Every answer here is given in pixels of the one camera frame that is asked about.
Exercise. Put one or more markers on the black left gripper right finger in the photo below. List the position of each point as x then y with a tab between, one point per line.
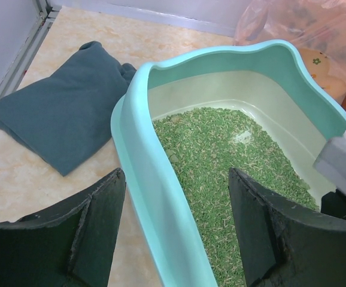
283	243

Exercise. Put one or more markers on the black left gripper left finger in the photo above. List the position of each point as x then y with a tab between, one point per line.
70	243

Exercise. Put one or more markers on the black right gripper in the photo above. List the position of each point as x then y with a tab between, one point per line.
334	204

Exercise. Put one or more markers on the teal plastic litter box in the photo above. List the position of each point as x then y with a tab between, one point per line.
269	83

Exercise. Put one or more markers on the green cat litter pellets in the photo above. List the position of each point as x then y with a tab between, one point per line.
202	145

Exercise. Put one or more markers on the folded dark grey cloth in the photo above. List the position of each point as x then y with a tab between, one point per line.
65	118

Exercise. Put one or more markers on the orange bin with plastic liner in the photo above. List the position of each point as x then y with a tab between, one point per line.
316	28

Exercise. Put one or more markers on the aluminium frame rail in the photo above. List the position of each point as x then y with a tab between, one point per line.
23	27

